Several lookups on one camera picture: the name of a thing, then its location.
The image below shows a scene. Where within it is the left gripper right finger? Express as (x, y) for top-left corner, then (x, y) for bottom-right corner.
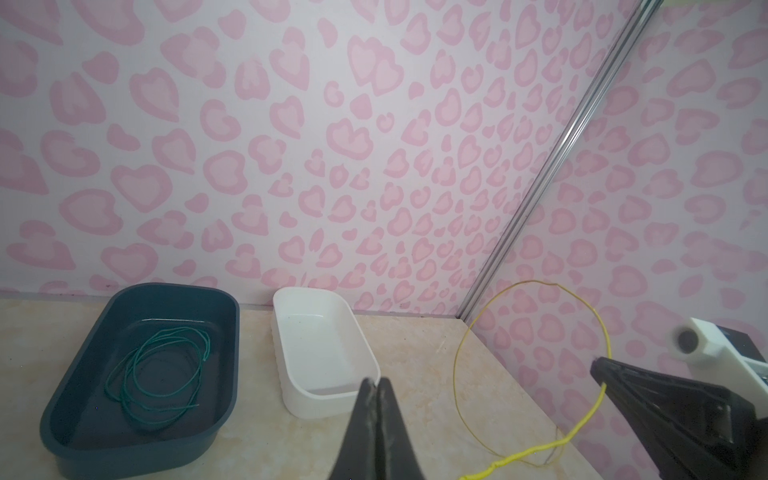
(376, 377), (425, 480)

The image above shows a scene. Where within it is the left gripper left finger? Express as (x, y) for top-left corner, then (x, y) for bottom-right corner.
(329, 378), (377, 480)

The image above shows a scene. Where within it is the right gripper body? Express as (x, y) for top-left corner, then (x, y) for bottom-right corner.
(590, 357), (767, 479)

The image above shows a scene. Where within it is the white plastic tray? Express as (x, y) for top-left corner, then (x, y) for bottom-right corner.
(271, 287), (381, 420)

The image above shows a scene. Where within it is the yellow cable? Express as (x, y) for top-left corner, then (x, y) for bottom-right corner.
(452, 279), (613, 480)

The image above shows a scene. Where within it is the dark teal plastic bin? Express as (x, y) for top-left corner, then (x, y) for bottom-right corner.
(40, 283), (240, 479)

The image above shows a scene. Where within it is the green cable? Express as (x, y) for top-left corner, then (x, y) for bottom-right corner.
(104, 325), (212, 430)

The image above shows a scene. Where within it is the right aluminium frame strut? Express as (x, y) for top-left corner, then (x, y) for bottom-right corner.
(455, 0), (663, 322)

